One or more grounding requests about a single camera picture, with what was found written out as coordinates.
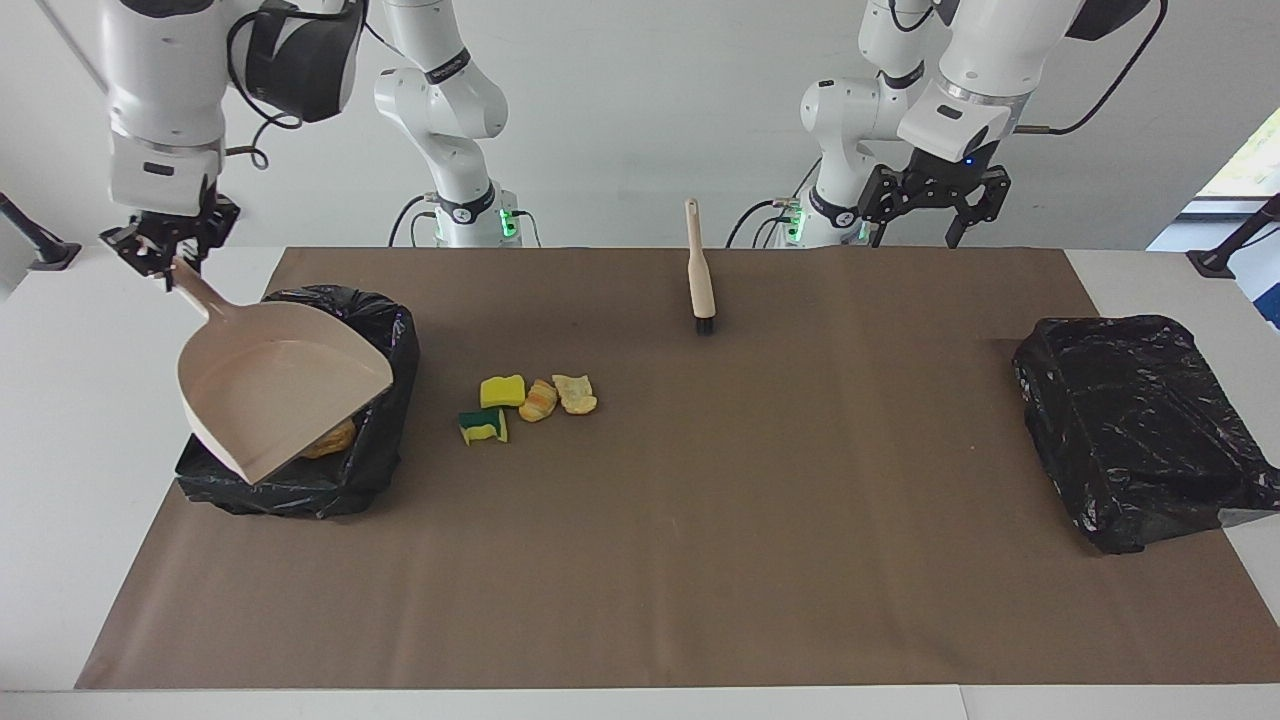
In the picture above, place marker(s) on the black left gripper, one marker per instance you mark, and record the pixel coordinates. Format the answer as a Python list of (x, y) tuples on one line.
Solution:
[(935, 185)]

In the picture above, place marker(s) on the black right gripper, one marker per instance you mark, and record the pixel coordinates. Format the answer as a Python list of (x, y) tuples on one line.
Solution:
[(178, 225)]

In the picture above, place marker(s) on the pale pink plastic dustpan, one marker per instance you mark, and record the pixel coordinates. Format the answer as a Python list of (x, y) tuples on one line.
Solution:
[(270, 390)]

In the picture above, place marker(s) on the beige brush with black bristles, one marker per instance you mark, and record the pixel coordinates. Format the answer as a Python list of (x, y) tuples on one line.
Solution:
[(701, 280)]

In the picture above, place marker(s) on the brown bread roll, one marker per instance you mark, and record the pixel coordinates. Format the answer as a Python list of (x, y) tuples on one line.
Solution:
[(335, 440)]

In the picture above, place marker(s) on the green and yellow sponge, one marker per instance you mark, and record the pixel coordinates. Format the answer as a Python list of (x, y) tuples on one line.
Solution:
[(483, 427)]

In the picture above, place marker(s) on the plain yellow sponge piece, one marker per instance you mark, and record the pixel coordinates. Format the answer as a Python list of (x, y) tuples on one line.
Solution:
[(502, 391)]

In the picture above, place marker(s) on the pale bread piece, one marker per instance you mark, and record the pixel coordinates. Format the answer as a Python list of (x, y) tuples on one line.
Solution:
[(575, 394)]

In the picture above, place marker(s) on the orange striped croissant piece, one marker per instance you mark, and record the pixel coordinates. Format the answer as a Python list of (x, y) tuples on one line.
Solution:
[(538, 401)]

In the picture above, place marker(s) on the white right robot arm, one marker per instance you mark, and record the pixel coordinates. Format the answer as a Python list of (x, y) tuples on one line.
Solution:
[(160, 70)]

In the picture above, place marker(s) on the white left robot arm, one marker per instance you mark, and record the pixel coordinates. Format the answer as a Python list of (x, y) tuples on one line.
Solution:
[(960, 70)]

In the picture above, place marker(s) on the bin lined with black bag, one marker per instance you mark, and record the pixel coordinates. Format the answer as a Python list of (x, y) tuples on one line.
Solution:
[(370, 460), (1130, 430)]

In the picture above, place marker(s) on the brown paper table mat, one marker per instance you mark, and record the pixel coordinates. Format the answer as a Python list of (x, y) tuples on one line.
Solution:
[(640, 600)]

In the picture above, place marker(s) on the white wall socket box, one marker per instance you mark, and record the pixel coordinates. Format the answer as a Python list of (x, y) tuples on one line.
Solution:
[(183, 214)]

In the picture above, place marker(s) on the black camera stand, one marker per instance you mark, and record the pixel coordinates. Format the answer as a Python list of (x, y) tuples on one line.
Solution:
[(1235, 240), (40, 243)]

